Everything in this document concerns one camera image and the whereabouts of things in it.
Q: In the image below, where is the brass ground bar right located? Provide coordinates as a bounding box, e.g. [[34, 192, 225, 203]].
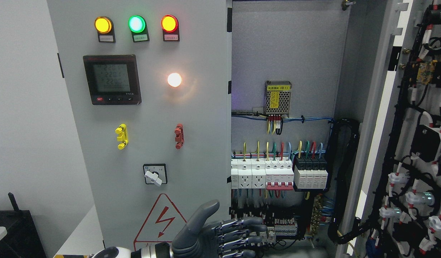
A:
[[310, 194, 323, 234]]

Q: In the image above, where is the black wrapped cable loom right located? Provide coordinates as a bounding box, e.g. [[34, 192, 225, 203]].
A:
[[326, 118, 360, 245]]

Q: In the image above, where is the white socket breaker row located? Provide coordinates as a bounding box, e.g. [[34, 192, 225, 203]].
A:
[[231, 158, 266, 190]]

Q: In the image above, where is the lower relay terminal row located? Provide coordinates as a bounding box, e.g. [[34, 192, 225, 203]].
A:
[[229, 205, 299, 246]]

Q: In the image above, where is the red terminal post block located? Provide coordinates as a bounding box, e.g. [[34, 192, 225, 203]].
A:
[[174, 124, 184, 149]]

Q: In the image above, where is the green indicator lamp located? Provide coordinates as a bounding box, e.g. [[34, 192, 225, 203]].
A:
[[128, 15, 150, 43]]

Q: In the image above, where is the black digital power meter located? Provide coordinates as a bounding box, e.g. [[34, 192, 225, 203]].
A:
[[83, 54, 141, 105]]

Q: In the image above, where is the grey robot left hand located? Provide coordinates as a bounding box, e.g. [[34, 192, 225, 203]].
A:
[[171, 200, 267, 258]]

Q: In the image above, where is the white glowing indicator lamp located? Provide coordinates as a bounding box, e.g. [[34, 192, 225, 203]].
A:
[[168, 72, 182, 87]]

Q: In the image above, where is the yellow terminal post block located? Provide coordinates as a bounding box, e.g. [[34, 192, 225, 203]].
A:
[[115, 124, 129, 150]]

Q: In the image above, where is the metal mesh power supply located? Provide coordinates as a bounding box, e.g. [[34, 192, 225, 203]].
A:
[[264, 80, 292, 115]]

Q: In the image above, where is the black box at left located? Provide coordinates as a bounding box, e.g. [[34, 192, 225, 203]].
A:
[[0, 193, 46, 258]]

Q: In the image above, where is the red high voltage warning sticker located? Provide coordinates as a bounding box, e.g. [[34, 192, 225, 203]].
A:
[[133, 193, 186, 251]]

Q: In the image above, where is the red indicator lamp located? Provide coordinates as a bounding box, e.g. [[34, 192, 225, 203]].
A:
[[161, 15, 180, 42]]

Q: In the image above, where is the grey electrical cabinet body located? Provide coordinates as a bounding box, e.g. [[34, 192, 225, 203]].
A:
[[226, 0, 389, 258]]

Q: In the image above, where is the grey cabinet door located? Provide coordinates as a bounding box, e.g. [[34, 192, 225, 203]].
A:
[[328, 0, 441, 258], [48, 0, 232, 249]]

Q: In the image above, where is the yellow indicator lamp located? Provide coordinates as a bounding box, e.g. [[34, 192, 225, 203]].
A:
[[94, 16, 116, 43]]

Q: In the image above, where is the black white surge protector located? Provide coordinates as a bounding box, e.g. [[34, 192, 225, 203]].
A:
[[294, 155, 328, 191]]

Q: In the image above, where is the red handle circuit breaker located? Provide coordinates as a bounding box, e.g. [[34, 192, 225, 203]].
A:
[[265, 160, 294, 190]]

